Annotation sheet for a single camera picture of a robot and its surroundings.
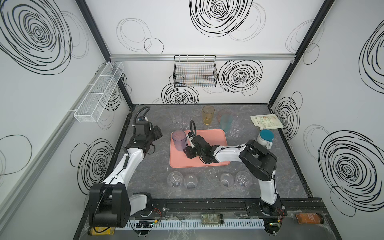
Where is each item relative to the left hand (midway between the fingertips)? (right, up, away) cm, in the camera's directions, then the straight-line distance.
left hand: (157, 129), depth 86 cm
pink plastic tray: (+37, -7, +16) cm, 41 cm away
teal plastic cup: (+44, +4, +19) cm, 48 cm away
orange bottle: (+75, -40, -18) cm, 87 cm away
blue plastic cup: (+12, -5, +4) cm, 14 cm away
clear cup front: (+19, -29, -5) cm, 35 cm away
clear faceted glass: (+14, +6, +20) cm, 25 cm away
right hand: (+16, -13, +6) cm, 21 cm away
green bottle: (+30, -40, -18) cm, 53 cm away
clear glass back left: (+7, +9, +22) cm, 25 cm away
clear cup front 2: (+40, -28, -4) cm, 49 cm away
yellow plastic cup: (+30, +11, +14) cm, 35 cm away
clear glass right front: (+51, +1, +16) cm, 54 cm away
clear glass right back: (+53, +7, +21) cm, 57 cm away
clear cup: (+11, -28, -4) cm, 30 cm away
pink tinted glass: (+43, +11, +23) cm, 50 cm away
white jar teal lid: (+66, -6, +6) cm, 67 cm away
